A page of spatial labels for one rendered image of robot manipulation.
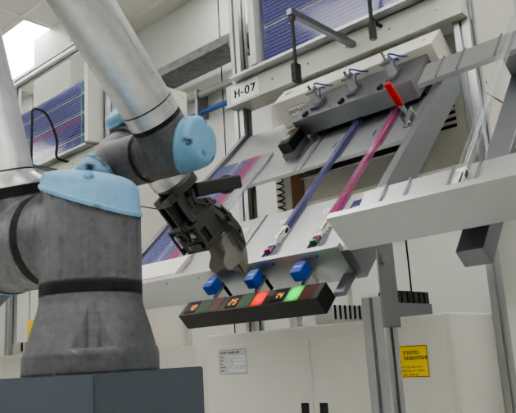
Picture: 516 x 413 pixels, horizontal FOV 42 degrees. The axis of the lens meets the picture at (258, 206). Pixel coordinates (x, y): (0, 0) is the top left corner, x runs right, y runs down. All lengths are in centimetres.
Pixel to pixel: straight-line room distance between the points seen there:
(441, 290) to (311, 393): 176
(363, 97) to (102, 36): 84
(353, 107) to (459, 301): 174
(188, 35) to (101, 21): 391
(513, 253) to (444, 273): 219
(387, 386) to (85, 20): 69
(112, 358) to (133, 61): 38
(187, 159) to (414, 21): 96
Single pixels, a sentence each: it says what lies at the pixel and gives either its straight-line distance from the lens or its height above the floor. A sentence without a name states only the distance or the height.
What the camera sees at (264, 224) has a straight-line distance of 141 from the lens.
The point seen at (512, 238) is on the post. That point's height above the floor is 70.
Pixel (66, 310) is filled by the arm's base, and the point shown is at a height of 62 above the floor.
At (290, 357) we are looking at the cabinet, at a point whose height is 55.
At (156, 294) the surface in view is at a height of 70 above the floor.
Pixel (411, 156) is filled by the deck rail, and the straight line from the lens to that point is 136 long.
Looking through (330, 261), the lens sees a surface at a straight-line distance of 115.
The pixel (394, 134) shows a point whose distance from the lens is 146.
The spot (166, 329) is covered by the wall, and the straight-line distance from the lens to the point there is 450.
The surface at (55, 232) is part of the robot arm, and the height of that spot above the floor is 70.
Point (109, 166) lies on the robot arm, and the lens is 99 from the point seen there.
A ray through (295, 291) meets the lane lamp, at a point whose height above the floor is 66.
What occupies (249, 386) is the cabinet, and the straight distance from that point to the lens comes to 169.
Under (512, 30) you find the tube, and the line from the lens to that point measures 124.
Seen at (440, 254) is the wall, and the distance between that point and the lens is 325.
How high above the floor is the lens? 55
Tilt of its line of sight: 13 degrees up
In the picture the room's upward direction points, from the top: 4 degrees counter-clockwise
